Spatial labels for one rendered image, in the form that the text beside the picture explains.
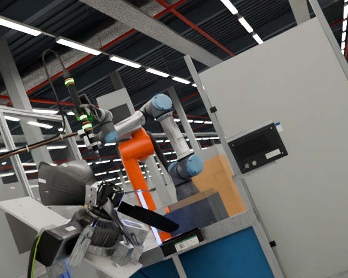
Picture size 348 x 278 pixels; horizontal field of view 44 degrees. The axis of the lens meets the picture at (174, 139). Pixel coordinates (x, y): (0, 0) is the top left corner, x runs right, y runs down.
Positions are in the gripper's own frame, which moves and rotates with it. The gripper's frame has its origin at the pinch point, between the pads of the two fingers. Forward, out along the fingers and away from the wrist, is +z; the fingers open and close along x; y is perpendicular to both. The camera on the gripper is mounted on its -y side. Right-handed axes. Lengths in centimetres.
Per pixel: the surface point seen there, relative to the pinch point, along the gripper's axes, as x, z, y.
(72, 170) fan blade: 15.4, -1.7, 27.3
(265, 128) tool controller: -78, -32, 45
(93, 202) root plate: 3.3, 14.0, 47.3
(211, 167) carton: 84, -790, 29
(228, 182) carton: 62, -789, 75
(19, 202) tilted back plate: 41, 10, 32
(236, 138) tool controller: -63, -32, 44
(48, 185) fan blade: 10.7, 32.1, 34.1
